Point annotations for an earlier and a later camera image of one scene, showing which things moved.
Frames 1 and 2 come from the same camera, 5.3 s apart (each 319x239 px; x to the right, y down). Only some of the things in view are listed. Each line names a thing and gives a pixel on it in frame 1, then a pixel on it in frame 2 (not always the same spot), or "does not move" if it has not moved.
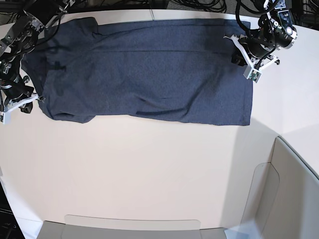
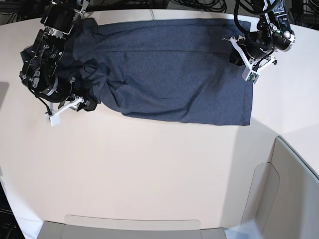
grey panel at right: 294,212 does not move
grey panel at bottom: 89,227 does not move
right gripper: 258,48 does not move
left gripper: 14,91 → 63,92
